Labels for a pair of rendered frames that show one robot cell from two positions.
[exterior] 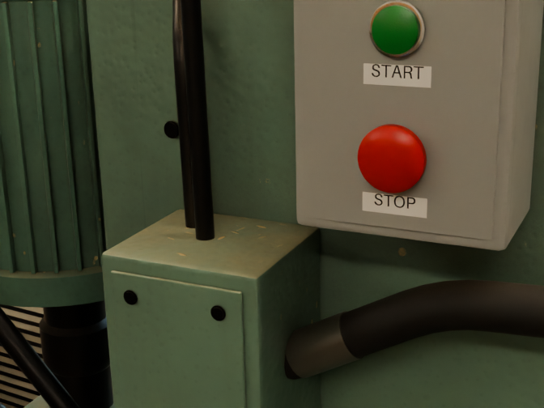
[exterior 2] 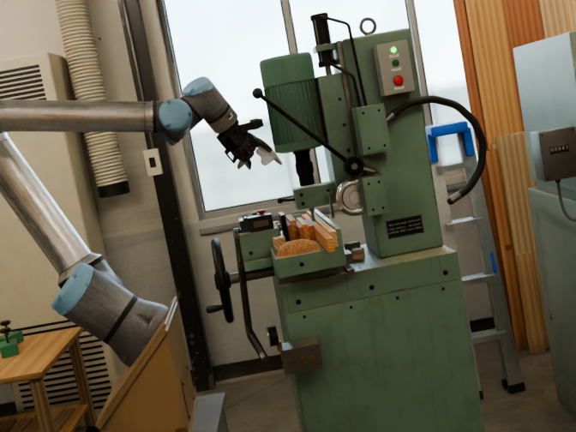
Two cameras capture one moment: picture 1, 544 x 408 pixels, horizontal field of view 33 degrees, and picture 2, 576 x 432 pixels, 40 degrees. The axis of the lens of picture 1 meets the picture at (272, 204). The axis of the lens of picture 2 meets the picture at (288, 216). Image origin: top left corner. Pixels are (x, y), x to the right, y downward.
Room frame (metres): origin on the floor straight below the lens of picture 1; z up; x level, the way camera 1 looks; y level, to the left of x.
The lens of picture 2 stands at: (-1.57, 1.53, 1.32)
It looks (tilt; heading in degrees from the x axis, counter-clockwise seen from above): 7 degrees down; 331
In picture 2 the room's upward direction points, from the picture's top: 10 degrees counter-clockwise
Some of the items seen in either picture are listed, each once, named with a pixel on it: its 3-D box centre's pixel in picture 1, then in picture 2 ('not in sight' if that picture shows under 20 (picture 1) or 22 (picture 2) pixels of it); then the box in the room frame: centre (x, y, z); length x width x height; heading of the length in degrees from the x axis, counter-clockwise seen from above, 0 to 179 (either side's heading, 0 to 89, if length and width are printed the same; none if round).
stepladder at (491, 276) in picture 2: not in sight; (468, 258); (0.94, -0.73, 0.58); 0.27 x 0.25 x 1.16; 152
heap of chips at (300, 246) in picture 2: not in sight; (297, 245); (0.49, 0.34, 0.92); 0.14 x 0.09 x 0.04; 65
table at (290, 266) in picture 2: not in sight; (286, 249); (0.73, 0.26, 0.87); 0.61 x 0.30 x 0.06; 155
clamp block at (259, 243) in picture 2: not in sight; (260, 242); (0.76, 0.33, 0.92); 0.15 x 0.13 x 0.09; 155
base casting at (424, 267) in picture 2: not in sight; (358, 269); (0.63, 0.05, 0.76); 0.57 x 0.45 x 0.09; 65
